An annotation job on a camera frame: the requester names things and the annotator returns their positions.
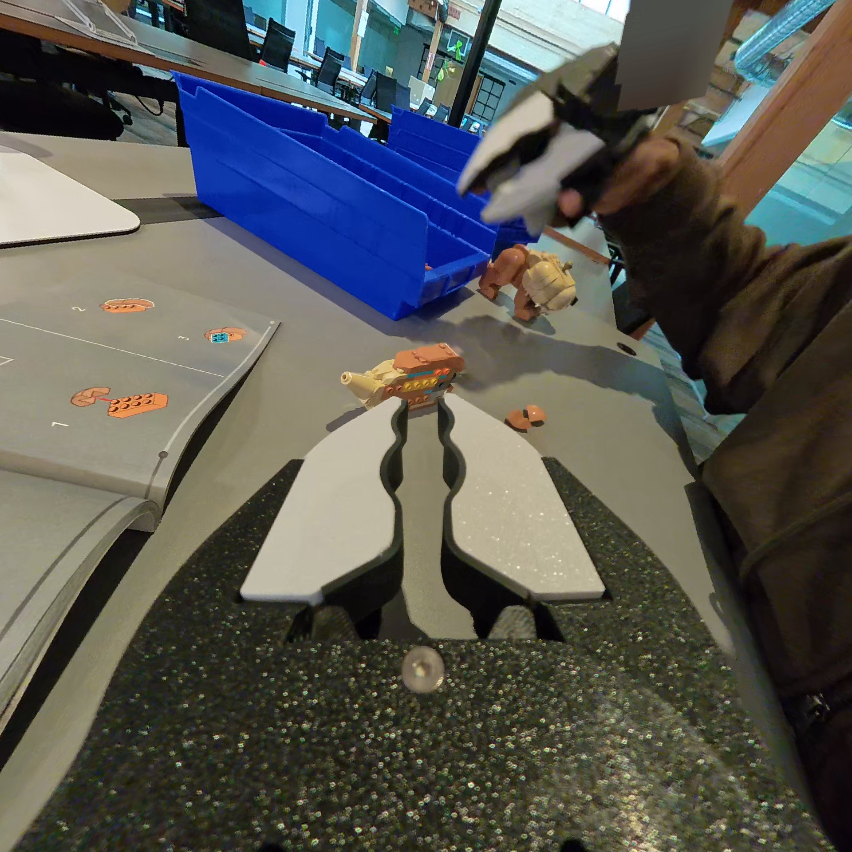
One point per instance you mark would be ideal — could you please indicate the person's right forearm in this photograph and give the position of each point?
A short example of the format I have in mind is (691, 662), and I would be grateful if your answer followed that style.
(718, 279)

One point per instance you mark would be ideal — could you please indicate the brown tan brick-built animal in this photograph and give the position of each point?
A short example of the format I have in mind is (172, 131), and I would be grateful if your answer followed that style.
(532, 279)

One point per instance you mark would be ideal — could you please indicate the row of black office chairs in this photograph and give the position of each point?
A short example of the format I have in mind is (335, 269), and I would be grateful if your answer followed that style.
(276, 43)

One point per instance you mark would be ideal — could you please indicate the brown tan brick-built model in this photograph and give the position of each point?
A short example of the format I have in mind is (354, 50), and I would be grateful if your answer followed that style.
(412, 378)

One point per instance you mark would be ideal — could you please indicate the clear acrylic stand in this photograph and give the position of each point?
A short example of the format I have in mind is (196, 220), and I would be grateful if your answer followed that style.
(99, 23)

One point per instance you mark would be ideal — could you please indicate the grey desk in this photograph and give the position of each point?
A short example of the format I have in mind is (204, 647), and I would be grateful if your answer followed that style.
(299, 332)

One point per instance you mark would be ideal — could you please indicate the long wooden table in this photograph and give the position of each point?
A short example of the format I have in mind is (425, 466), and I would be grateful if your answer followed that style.
(219, 66)

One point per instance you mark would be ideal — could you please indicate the person's right hand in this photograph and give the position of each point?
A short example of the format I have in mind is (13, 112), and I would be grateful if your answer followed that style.
(639, 165)

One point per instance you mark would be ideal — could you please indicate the black pole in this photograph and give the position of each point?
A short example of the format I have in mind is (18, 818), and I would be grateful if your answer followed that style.
(475, 53)

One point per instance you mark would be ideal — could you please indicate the black office chair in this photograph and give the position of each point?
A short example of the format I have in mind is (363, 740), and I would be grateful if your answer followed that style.
(60, 106)

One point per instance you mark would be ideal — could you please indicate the stack of blue bins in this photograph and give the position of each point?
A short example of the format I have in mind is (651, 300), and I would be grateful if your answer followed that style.
(452, 139)

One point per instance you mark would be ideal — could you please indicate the blue plastic bin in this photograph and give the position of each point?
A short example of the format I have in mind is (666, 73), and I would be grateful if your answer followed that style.
(299, 199)

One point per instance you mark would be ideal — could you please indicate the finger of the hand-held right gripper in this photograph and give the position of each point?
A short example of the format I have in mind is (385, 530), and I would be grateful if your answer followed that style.
(505, 130)
(539, 179)

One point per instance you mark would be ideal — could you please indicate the white board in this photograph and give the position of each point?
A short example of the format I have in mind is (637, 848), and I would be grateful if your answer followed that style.
(53, 199)

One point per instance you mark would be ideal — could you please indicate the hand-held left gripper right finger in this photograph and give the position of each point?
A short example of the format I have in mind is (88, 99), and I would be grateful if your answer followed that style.
(519, 519)

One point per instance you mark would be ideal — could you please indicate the silver air duct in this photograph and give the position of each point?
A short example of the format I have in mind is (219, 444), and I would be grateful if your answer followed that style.
(785, 33)

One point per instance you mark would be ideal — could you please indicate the brown quarter dome brick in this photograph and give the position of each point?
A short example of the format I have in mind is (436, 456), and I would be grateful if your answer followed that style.
(517, 420)
(536, 413)

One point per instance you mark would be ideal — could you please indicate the wooden post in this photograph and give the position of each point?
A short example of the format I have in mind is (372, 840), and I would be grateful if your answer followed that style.
(785, 113)

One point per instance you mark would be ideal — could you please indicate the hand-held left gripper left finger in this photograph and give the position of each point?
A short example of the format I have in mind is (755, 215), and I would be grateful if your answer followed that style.
(326, 519)

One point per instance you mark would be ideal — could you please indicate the green figure sign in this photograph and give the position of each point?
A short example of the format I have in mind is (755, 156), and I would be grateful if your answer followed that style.
(457, 51)

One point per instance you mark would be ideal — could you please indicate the grey open instruction booklet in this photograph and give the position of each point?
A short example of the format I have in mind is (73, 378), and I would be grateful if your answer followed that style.
(133, 372)

